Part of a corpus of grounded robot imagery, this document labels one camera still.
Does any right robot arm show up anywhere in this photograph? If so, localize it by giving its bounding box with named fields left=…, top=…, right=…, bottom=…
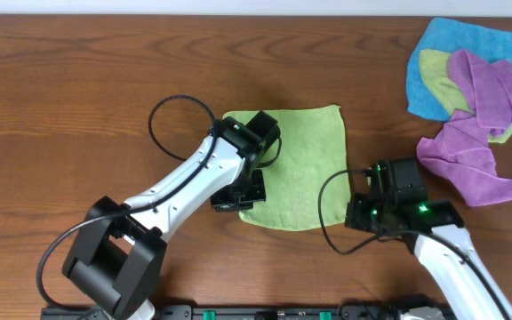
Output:
left=345, top=194, right=512, bottom=319

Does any olive green cloth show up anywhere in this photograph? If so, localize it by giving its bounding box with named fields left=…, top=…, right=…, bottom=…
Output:
left=419, top=49, right=512, bottom=143

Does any black cable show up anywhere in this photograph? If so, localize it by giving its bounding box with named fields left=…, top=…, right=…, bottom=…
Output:
left=316, top=167, right=512, bottom=320
left=36, top=94, right=284, bottom=312

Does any left black cable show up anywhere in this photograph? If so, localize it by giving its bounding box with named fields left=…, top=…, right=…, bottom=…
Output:
left=36, top=94, right=284, bottom=312

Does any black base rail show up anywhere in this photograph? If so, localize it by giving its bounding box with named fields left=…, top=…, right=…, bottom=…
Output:
left=40, top=303, right=457, bottom=320

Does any purple cloth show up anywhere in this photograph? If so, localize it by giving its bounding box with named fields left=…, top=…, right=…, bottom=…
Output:
left=416, top=62, right=512, bottom=207

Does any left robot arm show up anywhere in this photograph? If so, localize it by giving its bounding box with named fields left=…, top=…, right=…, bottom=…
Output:
left=62, top=111, right=280, bottom=319

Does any light green cloth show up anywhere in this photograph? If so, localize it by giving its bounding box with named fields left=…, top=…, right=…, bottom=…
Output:
left=239, top=105, right=351, bottom=231

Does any blue cloth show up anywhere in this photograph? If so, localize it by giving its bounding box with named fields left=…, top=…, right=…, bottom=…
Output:
left=406, top=18, right=512, bottom=122

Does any right black cable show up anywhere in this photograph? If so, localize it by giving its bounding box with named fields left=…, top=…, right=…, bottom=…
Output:
left=316, top=167, right=512, bottom=320

